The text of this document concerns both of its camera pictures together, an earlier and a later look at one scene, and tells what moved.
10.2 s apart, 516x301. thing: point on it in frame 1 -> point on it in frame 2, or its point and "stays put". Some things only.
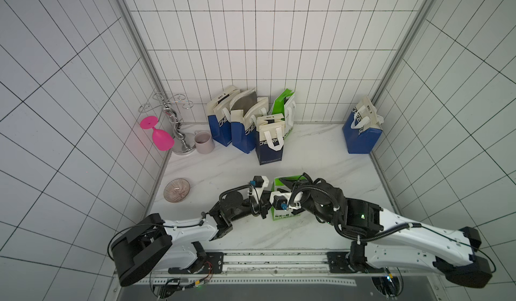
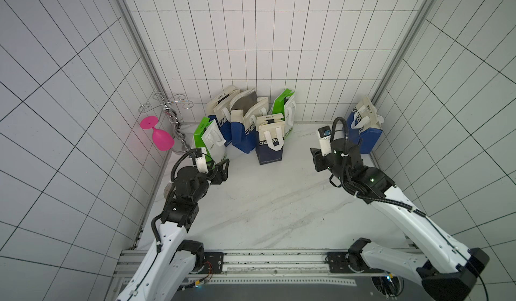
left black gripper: [265, 204] -> [218, 179]
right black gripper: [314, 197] -> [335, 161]
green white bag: [283, 184] -> [209, 137]
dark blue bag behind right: [363, 129] stays put
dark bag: [269, 138] stays put
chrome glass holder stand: [183, 144] stays put
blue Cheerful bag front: [220, 115] stays put
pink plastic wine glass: [161, 140] stays put
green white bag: [285, 106] stays put
